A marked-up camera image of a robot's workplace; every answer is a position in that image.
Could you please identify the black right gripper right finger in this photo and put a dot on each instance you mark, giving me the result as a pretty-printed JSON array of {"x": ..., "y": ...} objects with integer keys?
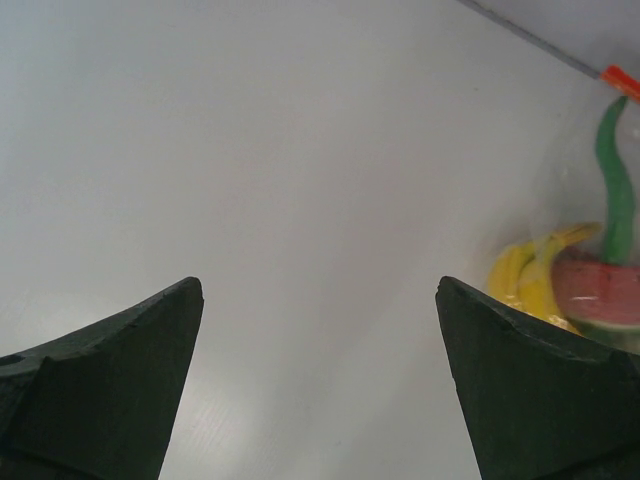
[{"x": 538, "y": 401}]

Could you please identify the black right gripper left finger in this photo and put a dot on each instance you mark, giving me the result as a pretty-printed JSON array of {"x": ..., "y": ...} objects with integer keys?
[{"x": 101, "y": 402}]

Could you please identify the clear zip top bag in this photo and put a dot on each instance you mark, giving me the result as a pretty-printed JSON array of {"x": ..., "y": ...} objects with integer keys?
[{"x": 571, "y": 188}]

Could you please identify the green fake chili pepper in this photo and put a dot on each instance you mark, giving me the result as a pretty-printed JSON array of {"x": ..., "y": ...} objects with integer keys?
[{"x": 620, "y": 194}]

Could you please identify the red fake watermelon slice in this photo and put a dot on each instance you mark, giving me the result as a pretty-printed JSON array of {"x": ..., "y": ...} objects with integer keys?
[{"x": 601, "y": 300}]

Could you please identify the yellow fake banana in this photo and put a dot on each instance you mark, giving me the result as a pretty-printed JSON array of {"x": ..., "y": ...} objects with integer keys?
[{"x": 521, "y": 276}]

